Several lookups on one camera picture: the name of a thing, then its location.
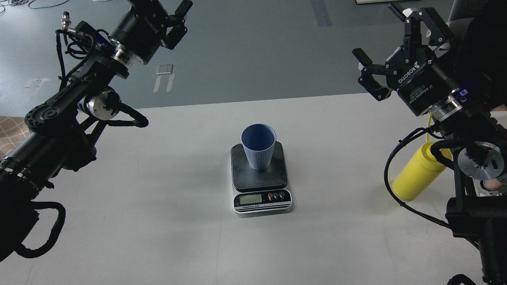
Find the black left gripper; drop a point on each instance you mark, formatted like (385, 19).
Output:
(142, 28)

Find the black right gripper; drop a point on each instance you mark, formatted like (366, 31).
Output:
(424, 83)

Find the yellow squeeze bottle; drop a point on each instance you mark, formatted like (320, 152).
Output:
(420, 171)

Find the blue ribbed cup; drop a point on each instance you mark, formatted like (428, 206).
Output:
(258, 141)

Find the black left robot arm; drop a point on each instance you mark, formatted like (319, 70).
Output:
(64, 129)

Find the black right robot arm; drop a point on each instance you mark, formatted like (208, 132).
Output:
(455, 71)

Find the digital kitchen scale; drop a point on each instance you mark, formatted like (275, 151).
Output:
(260, 192)

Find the beige checkered cloth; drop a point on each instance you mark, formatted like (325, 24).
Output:
(13, 131)

